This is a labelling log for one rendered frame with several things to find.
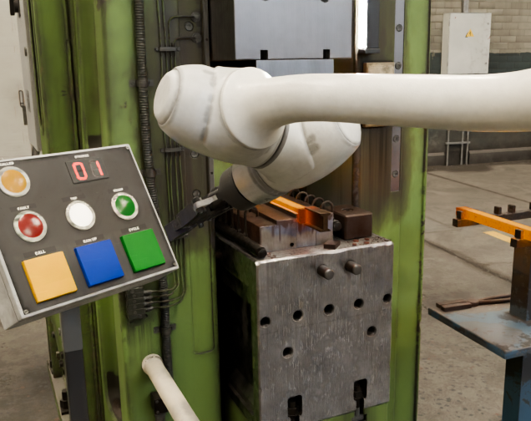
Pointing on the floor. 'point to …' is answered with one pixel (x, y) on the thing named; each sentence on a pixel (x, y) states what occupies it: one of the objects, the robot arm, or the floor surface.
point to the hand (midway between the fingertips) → (180, 226)
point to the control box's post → (73, 363)
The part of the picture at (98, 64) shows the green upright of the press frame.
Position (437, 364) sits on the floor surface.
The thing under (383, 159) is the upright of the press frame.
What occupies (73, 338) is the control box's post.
